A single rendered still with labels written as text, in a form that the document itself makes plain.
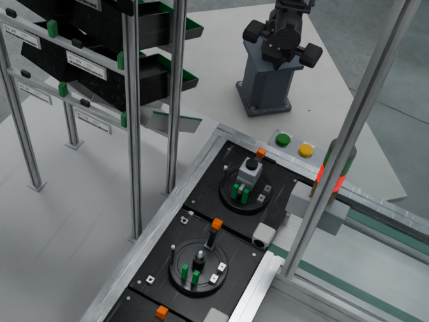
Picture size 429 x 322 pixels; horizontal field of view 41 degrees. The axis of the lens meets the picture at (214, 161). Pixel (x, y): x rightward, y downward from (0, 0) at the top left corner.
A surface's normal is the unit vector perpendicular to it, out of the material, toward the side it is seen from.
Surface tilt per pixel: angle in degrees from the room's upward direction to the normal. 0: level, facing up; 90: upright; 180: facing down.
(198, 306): 0
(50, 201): 0
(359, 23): 1
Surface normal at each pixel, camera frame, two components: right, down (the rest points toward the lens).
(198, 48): 0.09, -0.59
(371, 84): -0.47, 0.69
